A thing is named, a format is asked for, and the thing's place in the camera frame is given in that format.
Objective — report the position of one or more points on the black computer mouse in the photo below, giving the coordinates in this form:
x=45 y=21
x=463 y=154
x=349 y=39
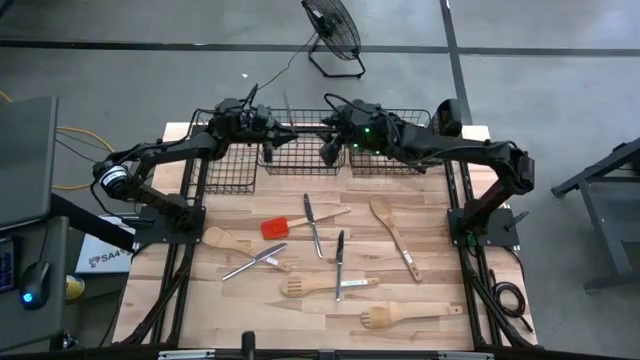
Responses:
x=34 y=285

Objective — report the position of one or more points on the black keyboard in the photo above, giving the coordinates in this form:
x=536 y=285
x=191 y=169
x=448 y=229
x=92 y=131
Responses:
x=6 y=265

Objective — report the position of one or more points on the yellow round object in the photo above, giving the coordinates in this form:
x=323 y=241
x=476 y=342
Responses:
x=75 y=287

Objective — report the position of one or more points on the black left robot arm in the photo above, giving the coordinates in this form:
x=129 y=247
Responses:
x=165 y=150

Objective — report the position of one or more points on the black utensil caddy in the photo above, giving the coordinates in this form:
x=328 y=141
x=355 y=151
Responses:
x=447 y=117

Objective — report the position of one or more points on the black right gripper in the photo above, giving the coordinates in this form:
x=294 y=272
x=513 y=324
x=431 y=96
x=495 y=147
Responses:
x=356 y=122

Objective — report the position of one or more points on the silver aluminium rail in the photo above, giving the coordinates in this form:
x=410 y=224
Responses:
x=187 y=355
x=465 y=356

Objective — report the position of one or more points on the slotted wooden spatula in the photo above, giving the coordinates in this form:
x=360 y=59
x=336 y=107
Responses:
x=295 y=286

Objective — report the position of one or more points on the black metal frame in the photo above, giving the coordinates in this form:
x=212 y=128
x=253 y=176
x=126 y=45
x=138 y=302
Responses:
x=470 y=300

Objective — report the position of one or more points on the black desk leg bar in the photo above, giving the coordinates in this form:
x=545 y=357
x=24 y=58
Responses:
x=95 y=222

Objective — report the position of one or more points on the black floor fan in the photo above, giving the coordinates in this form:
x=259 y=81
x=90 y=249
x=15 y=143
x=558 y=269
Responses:
x=332 y=30

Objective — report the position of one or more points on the black table stand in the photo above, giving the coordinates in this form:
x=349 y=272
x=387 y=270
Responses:
x=600 y=210

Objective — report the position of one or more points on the black camera post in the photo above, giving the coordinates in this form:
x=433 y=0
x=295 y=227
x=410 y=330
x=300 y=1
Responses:
x=248 y=341

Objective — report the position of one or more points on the white cardboard box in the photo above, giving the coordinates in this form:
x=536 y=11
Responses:
x=105 y=260

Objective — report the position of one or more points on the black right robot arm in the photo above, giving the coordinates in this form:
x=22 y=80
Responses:
x=475 y=150

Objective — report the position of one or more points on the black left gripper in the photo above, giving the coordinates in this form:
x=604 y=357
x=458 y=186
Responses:
x=260 y=125

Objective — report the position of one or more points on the notched wooden spatula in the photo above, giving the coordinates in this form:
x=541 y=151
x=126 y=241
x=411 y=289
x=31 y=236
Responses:
x=380 y=316

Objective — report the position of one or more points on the wooden spoon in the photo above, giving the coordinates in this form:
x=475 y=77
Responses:
x=382 y=210

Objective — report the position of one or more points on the grey desk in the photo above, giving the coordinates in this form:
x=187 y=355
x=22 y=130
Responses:
x=30 y=330

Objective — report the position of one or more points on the plain wooden spatula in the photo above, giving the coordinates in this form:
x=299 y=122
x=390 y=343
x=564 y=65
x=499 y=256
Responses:
x=222 y=238

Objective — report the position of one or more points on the dark grey monitor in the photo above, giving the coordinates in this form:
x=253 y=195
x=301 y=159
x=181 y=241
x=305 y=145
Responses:
x=25 y=160

